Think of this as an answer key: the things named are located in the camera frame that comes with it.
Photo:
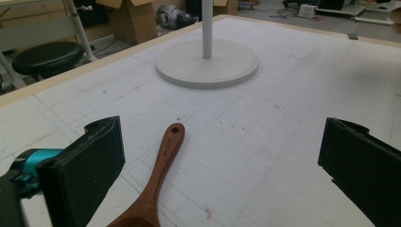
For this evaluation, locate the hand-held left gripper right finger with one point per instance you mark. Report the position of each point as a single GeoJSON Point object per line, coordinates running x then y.
{"type": "Point", "coordinates": [362, 167]}

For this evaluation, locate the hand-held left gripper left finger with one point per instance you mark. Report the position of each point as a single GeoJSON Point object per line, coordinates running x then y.
{"type": "Point", "coordinates": [82, 170]}

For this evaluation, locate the brown wooden spoon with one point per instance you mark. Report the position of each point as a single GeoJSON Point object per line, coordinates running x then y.
{"type": "Point", "coordinates": [157, 176]}

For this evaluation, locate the white hook stand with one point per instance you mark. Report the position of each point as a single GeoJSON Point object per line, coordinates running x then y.
{"type": "Point", "coordinates": [208, 67]}

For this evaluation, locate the white gridded mat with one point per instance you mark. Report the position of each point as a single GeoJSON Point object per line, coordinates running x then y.
{"type": "Point", "coordinates": [283, 142]}

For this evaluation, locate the black round stool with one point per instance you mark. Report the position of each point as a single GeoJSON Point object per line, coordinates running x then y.
{"type": "Point", "coordinates": [47, 58]}

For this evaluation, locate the brown cardboard box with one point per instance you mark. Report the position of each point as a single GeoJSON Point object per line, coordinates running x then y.
{"type": "Point", "coordinates": [132, 22]}
{"type": "Point", "coordinates": [225, 8]}

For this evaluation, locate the white electronic box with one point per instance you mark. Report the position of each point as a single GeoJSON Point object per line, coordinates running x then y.
{"type": "Point", "coordinates": [306, 11]}

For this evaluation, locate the gray rounded appliance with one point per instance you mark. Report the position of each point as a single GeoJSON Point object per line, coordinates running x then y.
{"type": "Point", "coordinates": [171, 15]}

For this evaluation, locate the white metal frame leg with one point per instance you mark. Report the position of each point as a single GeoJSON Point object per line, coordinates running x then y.
{"type": "Point", "coordinates": [80, 31]}

